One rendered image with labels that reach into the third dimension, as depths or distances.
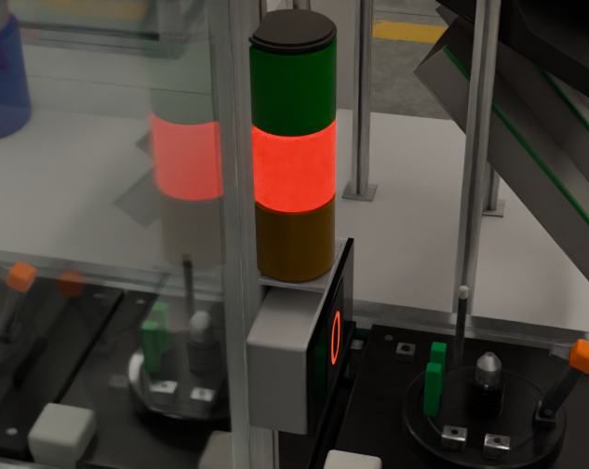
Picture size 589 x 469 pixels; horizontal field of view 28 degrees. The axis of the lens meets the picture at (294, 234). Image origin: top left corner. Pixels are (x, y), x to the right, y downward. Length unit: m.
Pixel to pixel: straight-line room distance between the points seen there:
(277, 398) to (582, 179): 0.62
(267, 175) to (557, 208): 0.53
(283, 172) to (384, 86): 3.06
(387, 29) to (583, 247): 3.00
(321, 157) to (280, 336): 0.11
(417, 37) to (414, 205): 2.56
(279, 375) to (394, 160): 0.94
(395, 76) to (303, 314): 3.09
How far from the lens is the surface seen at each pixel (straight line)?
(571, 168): 1.26
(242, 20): 0.64
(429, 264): 1.41
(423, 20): 4.18
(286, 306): 0.72
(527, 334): 1.16
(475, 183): 1.12
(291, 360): 0.69
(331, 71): 0.64
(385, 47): 3.97
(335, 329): 0.75
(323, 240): 0.69
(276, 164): 0.66
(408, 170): 1.59
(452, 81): 1.11
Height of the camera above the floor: 1.68
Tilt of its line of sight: 34 degrees down
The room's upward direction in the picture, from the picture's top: 1 degrees counter-clockwise
